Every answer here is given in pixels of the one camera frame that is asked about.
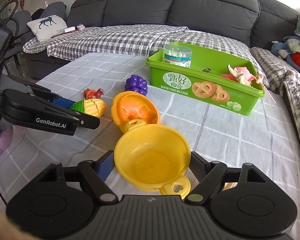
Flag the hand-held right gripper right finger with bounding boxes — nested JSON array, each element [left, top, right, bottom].
[[185, 152, 269, 202]]

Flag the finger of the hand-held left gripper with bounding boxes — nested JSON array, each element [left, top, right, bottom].
[[44, 104, 100, 130], [2, 75, 76, 109]]

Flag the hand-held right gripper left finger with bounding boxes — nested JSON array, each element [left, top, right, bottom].
[[34, 152, 118, 203]]

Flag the yellow toy corn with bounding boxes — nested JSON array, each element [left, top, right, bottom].
[[69, 99, 107, 118]]

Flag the yellow toy pot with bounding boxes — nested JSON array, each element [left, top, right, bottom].
[[114, 119, 192, 195]]

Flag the green cookie tin box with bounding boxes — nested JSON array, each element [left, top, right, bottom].
[[146, 42, 265, 117]]

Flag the beige starfish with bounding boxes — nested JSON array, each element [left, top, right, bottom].
[[227, 64, 252, 85]]

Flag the pink toy pig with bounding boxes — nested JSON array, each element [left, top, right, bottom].
[[220, 66, 257, 82]]

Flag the clear cotton swab jar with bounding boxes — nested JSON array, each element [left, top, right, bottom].
[[163, 44, 192, 68]]

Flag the red toy figure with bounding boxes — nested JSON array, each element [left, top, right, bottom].
[[83, 88, 104, 99]]

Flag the orange toy pot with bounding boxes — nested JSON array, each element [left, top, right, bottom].
[[111, 91, 162, 133]]

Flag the purple toy grapes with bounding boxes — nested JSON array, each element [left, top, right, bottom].
[[125, 74, 148, 97]]

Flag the thin book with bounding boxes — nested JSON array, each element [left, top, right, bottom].
[[51, 27, 78, 38]]

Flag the white deer print pillow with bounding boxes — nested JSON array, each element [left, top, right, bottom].
[[27, 14, 68, 42]]

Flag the grey checked blanket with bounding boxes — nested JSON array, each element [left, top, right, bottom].
[[250, 47, 294, 88], [23, 25, 250, 64]]

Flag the dark grey chair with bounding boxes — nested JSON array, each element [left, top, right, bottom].
[[4, 1, 67, 77]]

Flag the blue plush toy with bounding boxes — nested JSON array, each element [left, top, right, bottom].
[[271, 35, 300, 67]]

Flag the dark grey sofa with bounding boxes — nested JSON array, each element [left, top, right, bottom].
[[22, 0, 300, 73]]

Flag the black cable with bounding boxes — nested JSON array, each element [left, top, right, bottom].
[[0, 0, 20, 39]]

